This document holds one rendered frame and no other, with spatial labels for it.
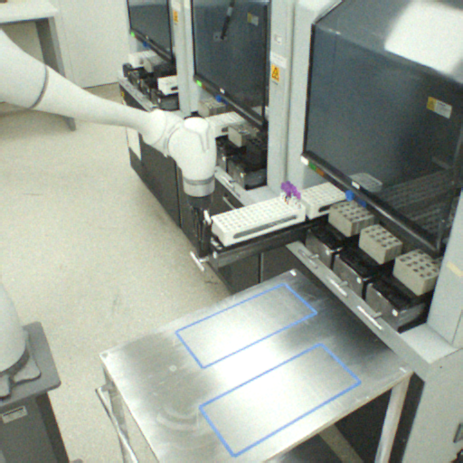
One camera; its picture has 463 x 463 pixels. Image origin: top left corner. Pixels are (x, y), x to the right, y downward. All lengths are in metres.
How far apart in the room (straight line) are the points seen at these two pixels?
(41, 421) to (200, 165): 0.82
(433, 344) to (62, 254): 2.15
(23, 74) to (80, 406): 1.48
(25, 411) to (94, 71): 3.89
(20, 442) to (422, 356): 1.10
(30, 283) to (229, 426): 1.96
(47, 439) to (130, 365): 0.46
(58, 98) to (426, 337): 1.10
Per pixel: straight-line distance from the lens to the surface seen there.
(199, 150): 1.47
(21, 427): 1.65
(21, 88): 1.23
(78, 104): 1.29
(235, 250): 1.67
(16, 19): 4.19
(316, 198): 1.82
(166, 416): 1.23
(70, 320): 2.71
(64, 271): 3.01
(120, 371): 1.33
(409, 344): 1.54
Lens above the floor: 1.81
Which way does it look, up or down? 36 degrees down
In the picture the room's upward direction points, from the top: 1 degrees counter-clockwise
